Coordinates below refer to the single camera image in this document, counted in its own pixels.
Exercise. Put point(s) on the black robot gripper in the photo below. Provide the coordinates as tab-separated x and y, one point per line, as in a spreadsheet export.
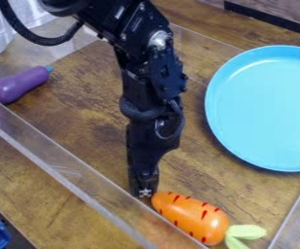
151	136

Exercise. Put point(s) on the orange toy carrot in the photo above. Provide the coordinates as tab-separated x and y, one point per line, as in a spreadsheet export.
204	221

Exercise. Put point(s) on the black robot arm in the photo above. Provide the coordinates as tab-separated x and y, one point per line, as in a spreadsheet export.
138	32

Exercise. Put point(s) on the blue plastic plate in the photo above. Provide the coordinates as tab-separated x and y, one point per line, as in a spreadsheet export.
252	104

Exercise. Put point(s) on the purple toy eggplant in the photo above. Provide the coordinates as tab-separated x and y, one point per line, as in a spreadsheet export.
17	85

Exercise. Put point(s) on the white checkered curtain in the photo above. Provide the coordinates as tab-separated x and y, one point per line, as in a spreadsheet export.
30	14

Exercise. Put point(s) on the dark bar at top right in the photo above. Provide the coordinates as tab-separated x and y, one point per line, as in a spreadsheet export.
262	16

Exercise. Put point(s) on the clear acrylic tray wall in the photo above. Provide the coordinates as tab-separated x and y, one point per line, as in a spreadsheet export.
63	184

